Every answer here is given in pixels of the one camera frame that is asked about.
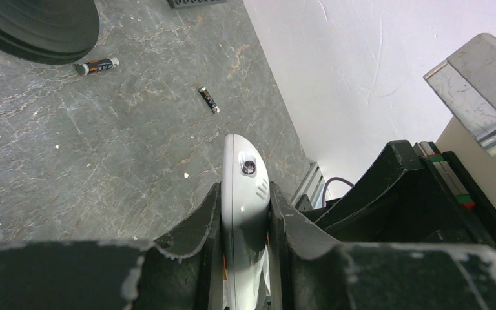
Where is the white remote control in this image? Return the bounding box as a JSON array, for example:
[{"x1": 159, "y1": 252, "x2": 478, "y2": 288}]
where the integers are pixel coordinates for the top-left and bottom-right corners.
[{"x1": 220, "y1": 134, "x2": 270, "y2": 309}]

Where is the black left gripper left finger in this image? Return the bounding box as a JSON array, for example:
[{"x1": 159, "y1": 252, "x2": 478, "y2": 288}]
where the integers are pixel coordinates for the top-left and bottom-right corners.
[{"x1": 0, "y1": 183, "x2": 223, "y2": 309}]

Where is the black microphone stand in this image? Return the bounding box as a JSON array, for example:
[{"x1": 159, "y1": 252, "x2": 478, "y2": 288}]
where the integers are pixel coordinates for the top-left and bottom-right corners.
[{"x1": 0, "y1": 0, "x2": 100, "y2": 65}]

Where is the black battery near stand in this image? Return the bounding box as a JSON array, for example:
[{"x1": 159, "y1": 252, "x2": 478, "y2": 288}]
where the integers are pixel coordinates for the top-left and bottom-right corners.
[{"x1": 74, "y1": 57, "x2": 120, "y2": 76}]

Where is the black battery right side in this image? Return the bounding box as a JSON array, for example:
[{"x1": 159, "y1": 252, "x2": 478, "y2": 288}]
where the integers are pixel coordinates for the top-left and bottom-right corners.
[{"x1": 198, "y1": 87, "x2": 220, "y2": 114}]

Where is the grey lego baseplate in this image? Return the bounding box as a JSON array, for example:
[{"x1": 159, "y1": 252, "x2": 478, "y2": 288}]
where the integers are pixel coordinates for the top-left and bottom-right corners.
[{"x1": 167, "y1": 0, "x2": 227, "y2": 9}]

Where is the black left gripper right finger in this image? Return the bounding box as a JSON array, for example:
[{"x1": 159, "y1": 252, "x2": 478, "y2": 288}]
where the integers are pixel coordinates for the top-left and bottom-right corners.
[{"x1": 269, "y1": 184, "x2": 496, "y2": 309}]

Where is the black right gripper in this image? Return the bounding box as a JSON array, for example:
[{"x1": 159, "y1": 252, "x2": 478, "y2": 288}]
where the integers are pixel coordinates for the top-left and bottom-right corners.
[{"x1": 304, "y1": 140, "x2": 496, "y2": 245}]

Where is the orange battery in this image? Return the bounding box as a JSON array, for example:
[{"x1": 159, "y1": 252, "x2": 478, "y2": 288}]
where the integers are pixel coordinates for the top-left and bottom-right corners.
[{"x1": 223, "y1": 254, "x2": 227, "y2": 281}]

